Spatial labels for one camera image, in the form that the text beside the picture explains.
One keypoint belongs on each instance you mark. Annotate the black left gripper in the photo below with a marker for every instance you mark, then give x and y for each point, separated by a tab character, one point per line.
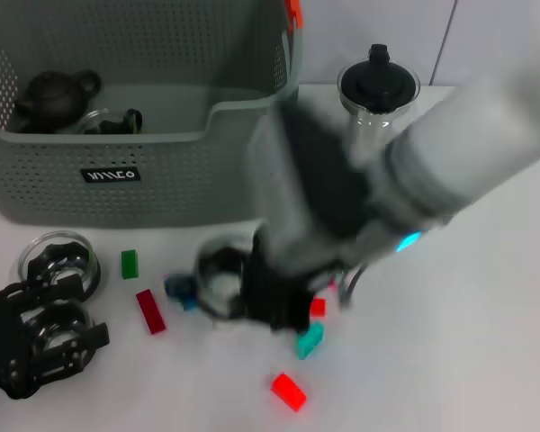
2	337

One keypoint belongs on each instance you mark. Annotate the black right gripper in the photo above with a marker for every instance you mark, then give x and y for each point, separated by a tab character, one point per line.
274	292

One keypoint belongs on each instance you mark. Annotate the glass teacup with black holder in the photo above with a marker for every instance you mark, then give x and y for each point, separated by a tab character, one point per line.
67	321
220	288
49	258
112	126

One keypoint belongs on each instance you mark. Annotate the grey perforated storage bin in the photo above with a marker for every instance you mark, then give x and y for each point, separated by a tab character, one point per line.
117	180

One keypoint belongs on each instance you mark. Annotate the small red toy brick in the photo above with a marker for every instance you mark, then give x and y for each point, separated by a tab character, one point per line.
317	308

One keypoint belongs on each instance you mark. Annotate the teal toy brick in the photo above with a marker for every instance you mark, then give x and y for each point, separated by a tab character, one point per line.
309	342

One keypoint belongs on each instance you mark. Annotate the green translucent toy brick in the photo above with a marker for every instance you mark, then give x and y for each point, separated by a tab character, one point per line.
129	265

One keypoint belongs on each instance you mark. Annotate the long dark red toy brick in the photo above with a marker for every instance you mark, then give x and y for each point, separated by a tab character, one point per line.
150	312

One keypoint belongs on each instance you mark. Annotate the blue square toy brick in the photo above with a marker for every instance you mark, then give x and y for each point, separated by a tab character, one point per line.
180	288

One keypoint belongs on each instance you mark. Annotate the bright red sloped toy brick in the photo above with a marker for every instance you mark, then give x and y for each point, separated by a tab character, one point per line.
288	391

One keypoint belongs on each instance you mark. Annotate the clear glass teapot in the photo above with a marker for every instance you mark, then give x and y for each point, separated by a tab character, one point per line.
369	123

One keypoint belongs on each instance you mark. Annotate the dark clay teapot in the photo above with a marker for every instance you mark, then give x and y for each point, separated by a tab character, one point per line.
54	101

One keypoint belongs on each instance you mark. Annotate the black teapot lid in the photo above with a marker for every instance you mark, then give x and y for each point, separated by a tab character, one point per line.
378	81

